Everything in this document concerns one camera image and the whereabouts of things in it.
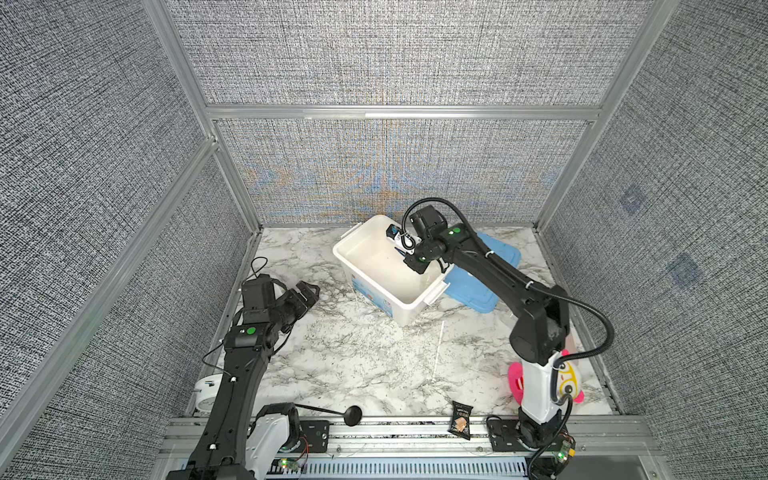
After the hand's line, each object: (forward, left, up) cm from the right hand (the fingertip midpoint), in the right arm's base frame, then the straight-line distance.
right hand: (411, 253), depth 89 cm
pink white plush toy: (-33, -38, -11) cm, 52 cm away
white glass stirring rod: (-22, -8, -17) cm, 29 cm away
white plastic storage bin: (+5, +12, -13) cm, 18 cm away
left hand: (-15, +27, +1) cm, 31 cm away
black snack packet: (-41, -11, -16) cm, 46 cm away
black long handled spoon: (-40, +16, -17) cm, 46 cm away
